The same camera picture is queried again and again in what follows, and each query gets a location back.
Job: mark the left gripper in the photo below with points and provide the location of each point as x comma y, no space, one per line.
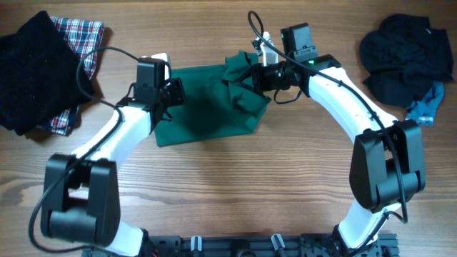
178,98

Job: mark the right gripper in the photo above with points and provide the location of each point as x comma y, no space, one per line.
259,83

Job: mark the green cloth garment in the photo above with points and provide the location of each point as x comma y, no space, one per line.
216,106

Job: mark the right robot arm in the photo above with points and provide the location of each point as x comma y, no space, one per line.
387,165

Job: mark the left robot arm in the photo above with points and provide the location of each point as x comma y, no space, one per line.
80,203

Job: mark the red plaid shirt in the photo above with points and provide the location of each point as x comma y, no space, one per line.
82,36

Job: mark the black crumpled garment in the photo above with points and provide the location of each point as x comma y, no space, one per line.
404,57

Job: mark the black folded garment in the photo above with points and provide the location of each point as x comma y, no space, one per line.
38,75

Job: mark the blue denim garment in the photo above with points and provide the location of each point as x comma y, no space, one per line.
424,112

